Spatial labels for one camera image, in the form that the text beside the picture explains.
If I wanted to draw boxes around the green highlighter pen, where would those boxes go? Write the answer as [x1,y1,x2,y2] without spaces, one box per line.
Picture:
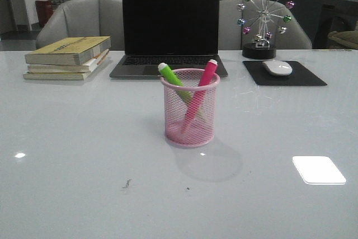
[157,62,206,121]

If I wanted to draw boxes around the pink highlighter pen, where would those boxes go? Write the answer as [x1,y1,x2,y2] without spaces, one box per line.
[181,59,218,134]

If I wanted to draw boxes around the pink mesh pen holder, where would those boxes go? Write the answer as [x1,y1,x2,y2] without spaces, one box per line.
[161,68,220,147]

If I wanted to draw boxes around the grey laptop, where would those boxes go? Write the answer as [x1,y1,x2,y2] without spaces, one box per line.
[110,0,228,79]

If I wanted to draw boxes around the middle white book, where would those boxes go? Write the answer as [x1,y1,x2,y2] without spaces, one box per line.
[27,49,110,73]

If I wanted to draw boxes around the white computer mouse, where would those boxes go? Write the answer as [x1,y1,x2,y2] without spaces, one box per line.
[262,60,293,76]

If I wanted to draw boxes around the ferris wheel desk ornament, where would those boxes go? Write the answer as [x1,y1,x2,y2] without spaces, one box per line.
[237,0,292,60]

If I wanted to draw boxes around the grey chair right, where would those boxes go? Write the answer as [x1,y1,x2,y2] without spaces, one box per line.
[218,0,312,50]

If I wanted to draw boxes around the grey chair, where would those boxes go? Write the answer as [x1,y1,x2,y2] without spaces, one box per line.
[36,0,125,50]
[218,0,312,50]

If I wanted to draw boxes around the grey chair left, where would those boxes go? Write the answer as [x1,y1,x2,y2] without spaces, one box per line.
[36,0,125,50]

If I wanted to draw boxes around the top yellow book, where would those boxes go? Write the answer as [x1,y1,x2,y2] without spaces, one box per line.
[25,36,111,65]

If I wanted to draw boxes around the yellow book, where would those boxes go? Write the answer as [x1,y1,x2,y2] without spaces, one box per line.
[22,54,109,81]
[25,36,111,65]

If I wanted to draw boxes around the black mouse pad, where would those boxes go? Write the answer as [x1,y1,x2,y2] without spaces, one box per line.
[243,60,327,86]

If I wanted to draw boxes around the bottom yellow book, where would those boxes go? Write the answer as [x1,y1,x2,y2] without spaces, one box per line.
[22,54,109,81]

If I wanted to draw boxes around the red bin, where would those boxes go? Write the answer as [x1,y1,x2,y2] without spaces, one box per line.
[35,0,53,27]

